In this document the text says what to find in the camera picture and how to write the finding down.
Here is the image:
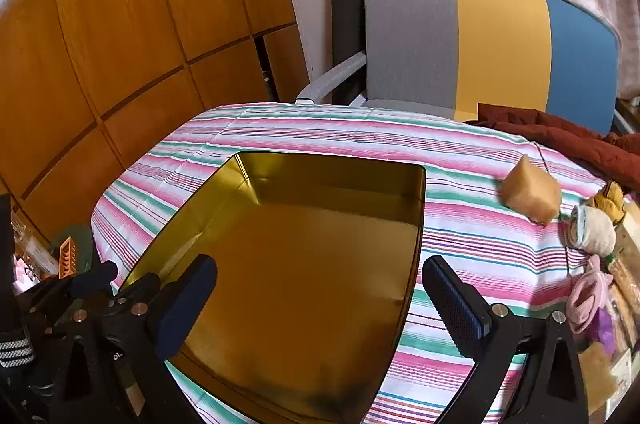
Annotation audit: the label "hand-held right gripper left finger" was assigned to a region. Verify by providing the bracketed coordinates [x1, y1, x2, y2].
[50, 255, 218, 424]

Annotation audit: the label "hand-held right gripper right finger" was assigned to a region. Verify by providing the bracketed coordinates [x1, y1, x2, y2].
[422, 255, 590, 424]

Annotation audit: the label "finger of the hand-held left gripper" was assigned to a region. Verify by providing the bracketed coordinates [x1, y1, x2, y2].
[27, 276, 83, 336]
[67, 260, 119, 302]

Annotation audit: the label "gold tin container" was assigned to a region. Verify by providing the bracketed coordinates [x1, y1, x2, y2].
[116, 151, 427, 424]

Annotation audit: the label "yellow sponge block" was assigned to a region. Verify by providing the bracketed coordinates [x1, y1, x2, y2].
[500, 155, 562, 225]
[577, 344, 620, 415]

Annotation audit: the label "green round cloth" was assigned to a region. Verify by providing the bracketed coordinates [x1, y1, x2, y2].
[47, 224, 94, 275]

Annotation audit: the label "striped bed sheet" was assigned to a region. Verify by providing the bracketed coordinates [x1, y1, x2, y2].
[90, 102, 608, 424]

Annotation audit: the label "pink rolled socks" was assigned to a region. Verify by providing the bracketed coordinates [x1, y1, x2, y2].
[567, 256, 615, 335]

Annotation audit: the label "purple snack packet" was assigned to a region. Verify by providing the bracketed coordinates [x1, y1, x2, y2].
[592, 309, 617, 355]

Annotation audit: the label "white fluffy sock roll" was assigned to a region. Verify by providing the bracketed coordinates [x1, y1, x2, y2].
[570, 203, 617, 253]

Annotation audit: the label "rust brown jacket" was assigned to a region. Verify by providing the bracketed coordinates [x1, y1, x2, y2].
[465, 102, 640, 192]

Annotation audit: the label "grey yellow blue chair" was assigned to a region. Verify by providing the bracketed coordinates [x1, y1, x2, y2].
[295, 0, 621, 137]

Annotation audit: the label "wooden wardrobe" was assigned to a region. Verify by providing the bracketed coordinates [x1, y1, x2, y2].
[0, 0, 311, 255]

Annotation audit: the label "black rolled mat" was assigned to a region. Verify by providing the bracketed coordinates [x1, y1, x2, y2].
[330, 0, 368, 104]

